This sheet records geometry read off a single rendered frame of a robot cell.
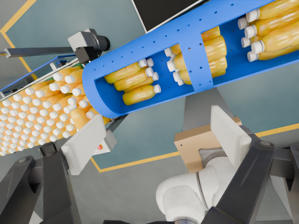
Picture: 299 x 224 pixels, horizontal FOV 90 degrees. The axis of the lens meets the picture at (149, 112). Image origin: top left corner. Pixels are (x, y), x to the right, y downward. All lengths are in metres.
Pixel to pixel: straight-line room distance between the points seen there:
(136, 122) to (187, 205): 1.56
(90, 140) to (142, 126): 1.93
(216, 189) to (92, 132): 0.59
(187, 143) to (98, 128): 0.66
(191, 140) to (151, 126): 1.31
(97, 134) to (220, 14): 0.46
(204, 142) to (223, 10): 0.55
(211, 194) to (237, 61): 0.55
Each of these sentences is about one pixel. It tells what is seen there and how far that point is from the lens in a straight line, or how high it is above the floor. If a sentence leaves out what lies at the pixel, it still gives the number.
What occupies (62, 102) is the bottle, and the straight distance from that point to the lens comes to 1.02.
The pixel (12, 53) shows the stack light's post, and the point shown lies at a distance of 1.11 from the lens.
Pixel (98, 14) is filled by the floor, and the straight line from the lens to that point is 2.02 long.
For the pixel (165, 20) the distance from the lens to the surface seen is 1.61.
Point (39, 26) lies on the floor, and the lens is 2.52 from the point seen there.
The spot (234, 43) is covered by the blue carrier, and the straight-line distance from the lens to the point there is 0.79.
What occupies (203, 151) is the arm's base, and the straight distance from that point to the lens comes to 0.82.
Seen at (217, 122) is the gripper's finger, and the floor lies 1.59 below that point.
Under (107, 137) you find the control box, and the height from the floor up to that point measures 1.06.
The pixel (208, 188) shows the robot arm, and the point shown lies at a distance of 0.70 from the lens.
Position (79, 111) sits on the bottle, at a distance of 0.86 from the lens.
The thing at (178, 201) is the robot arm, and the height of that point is 1.33.
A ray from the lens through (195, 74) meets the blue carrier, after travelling 0.51.
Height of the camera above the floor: 1.73
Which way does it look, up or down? 62 degrees down
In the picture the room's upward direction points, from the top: 149 degrees counter-clockwise
